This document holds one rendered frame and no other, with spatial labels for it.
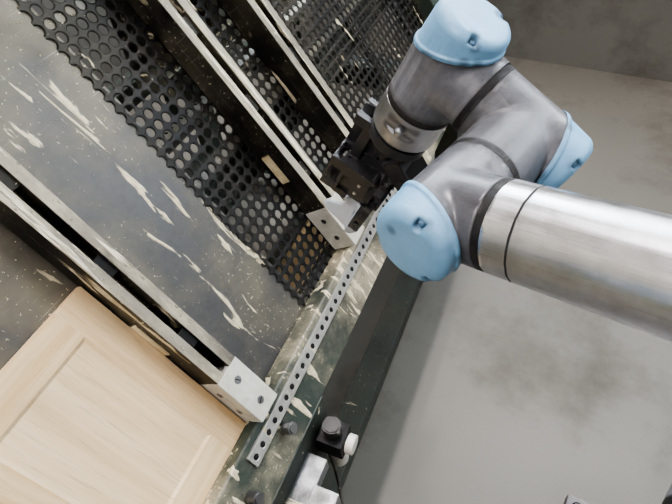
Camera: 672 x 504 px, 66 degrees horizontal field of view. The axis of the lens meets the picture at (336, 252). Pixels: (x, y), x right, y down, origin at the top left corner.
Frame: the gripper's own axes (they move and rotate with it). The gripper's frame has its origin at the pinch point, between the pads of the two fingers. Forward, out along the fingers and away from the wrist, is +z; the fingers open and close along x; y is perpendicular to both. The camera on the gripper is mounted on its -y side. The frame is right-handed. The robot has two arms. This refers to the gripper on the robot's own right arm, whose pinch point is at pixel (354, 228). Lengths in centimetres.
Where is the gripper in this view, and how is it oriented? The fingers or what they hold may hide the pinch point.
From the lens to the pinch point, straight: 74.8
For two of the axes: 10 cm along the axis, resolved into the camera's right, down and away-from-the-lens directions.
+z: -3.2, 4.5, 8.3
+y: -8.2, -5.8, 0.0
